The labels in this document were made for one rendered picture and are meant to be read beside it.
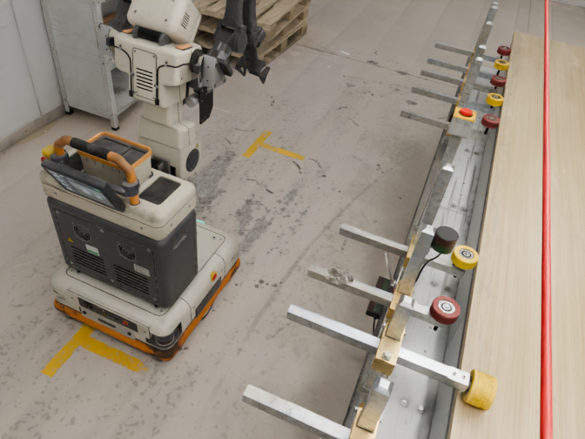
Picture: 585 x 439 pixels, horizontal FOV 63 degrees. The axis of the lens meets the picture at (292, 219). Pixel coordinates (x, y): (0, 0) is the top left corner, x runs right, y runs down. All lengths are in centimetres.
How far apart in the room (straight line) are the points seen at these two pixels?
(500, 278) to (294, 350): 109
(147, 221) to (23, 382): 97
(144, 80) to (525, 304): 147
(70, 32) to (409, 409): 298
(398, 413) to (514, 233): 73
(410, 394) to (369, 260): 132
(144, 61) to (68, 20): 172
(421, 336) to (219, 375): 95
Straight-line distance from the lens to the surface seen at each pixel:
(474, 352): 139
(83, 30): 349
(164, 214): 173
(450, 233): 133
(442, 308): 144
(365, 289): 147
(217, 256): 230
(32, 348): 247
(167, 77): 182
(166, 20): 182
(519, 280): 165
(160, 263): 186
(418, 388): 162
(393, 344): 123
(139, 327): 211
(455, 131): 170
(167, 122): 197
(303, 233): 286
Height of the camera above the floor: 194
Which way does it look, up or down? 42 degrees down
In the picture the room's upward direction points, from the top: 8 degrees clockwise
